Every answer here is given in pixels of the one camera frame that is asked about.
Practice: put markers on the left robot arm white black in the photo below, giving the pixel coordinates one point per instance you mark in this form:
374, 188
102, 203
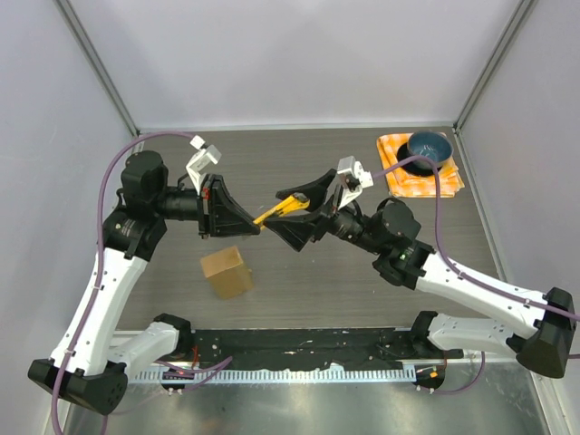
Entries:
83, 369

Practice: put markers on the orange checkered cloth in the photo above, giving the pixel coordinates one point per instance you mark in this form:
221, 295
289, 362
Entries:
403, 184

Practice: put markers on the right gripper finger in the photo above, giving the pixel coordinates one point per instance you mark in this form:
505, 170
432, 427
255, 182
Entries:
296, 231
315, 191

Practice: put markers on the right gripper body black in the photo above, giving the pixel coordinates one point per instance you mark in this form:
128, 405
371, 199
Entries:
330, 217

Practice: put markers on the blue ceramic bowl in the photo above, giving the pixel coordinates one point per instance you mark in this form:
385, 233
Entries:
431, 145

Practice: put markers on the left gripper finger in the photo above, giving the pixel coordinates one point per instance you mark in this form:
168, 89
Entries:
224, 209
233, 228

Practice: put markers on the yellow utility knife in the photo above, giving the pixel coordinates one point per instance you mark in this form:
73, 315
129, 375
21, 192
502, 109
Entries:
295, 202

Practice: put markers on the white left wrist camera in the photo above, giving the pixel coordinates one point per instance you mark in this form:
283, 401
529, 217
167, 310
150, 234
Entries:
205, 154

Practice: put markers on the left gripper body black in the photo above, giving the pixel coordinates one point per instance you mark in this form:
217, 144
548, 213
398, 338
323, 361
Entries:
205, 207

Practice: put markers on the brown cardboard express box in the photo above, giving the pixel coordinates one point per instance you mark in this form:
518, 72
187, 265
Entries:
227, 273

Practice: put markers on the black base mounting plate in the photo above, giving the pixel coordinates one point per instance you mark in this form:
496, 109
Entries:
305, 349

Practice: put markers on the white slotted cable duct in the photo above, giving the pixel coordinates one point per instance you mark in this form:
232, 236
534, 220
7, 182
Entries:
333, 374

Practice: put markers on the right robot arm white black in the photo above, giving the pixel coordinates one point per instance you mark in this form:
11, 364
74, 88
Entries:
535, 328

